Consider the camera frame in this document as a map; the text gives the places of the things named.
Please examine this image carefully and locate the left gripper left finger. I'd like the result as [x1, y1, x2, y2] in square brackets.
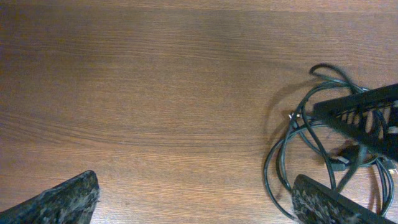
[1, 170, 100, 224]

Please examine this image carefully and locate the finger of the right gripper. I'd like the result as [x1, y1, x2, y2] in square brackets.
[313, 84, 397, 161]

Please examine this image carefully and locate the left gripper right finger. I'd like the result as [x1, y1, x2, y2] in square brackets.
[292, 174, 394, 224]

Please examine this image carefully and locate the thick black cable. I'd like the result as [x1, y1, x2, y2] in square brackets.
[263, 63, 397, 222]

